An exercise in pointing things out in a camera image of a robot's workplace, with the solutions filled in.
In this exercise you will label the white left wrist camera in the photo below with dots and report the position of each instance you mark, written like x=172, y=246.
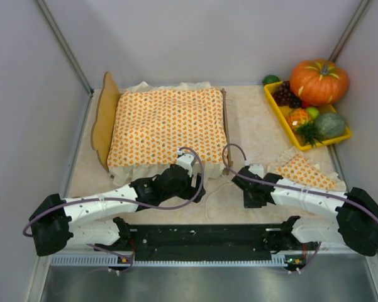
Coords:
x=186, y=160

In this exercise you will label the yellow plastic tray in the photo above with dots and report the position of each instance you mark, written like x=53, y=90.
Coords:
x=281, y=113

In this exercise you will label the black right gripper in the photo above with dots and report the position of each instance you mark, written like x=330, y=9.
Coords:
x=248, y=187

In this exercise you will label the green melon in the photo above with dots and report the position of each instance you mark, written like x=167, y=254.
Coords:
x=330, y=125

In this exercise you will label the duck print pillow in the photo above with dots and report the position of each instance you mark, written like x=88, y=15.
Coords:
x=293, y=166

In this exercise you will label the orange pineapple toy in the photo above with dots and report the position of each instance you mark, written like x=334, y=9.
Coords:
x=302, y=124

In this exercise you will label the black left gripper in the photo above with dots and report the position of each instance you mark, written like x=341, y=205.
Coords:
x=192, y=184

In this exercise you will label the red tomato under pumpkin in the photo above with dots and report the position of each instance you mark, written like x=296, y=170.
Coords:
x=305, y=105

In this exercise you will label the orange pumpkin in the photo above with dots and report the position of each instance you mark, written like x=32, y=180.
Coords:
x=319, y=82

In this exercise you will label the wooden pet bed frame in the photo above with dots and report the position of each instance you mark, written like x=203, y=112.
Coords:
x=103, y=119

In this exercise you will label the dark green lime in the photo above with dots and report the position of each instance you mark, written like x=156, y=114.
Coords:
x=270, y=79

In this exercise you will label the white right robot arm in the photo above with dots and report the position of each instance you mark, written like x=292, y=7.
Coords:
x=348, y=218

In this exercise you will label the dark purple grape bunch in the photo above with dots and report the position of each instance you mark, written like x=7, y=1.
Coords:
x=283, y=96

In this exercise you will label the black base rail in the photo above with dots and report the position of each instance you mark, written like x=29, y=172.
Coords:
x=207, y=242

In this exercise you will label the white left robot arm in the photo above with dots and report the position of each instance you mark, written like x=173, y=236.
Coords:
x=95, y=220

